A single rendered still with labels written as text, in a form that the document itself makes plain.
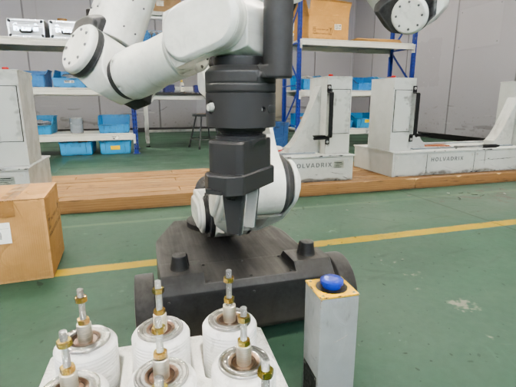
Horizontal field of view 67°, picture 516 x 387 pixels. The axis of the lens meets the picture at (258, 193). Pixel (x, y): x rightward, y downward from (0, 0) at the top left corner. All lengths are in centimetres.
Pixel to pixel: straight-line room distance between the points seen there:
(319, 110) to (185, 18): 243
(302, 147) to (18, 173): 179
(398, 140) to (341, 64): 701
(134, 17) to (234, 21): 29
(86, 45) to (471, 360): 108
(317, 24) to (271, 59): 526
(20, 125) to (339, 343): 220
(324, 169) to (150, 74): 227
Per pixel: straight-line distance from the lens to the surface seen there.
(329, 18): 583
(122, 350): 81
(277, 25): 47
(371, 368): 106
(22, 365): 118
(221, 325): 70
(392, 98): 307
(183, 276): 99
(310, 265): 107
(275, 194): 85
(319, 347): 71
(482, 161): 359
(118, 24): 69
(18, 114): 257
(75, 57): 65
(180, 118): 883
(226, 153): 47
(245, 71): 46
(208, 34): 46
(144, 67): 57
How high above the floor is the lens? 62
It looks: 13 degrees down
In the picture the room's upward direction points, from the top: straight up
